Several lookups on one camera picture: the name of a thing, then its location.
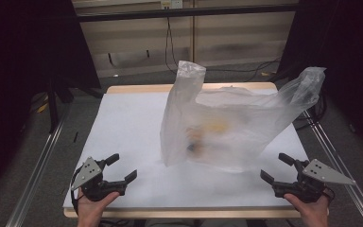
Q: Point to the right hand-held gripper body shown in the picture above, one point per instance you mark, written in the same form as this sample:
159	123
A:
308	189

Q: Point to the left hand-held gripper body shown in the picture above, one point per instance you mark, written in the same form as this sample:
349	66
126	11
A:
93	186

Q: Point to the person's right hand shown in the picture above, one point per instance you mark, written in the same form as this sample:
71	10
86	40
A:
313	214

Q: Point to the person's left hand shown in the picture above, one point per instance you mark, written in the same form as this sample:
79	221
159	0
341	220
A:
89	213

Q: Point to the white table mat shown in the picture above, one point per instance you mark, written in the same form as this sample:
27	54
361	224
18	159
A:
129	132

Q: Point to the small black floor piece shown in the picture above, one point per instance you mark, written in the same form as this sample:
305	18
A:
75	136

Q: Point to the translucent white plastic bag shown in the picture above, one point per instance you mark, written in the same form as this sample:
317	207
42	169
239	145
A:
233	138

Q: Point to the dark thing inside bag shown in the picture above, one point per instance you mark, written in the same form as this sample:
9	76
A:
191	147

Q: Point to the yellow thing inside bag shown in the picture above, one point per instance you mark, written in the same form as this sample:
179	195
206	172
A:
216	127

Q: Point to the wooden table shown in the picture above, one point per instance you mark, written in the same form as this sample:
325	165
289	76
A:
145	87

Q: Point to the black stand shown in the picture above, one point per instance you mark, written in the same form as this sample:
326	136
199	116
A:
53	107

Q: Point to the black curtain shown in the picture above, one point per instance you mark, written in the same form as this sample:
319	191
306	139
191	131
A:
28	47
349	63

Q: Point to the aluminium floor rail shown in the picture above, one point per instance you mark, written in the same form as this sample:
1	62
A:
41	170
343	170

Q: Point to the white wall socket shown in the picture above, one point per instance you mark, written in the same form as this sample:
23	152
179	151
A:
171	3

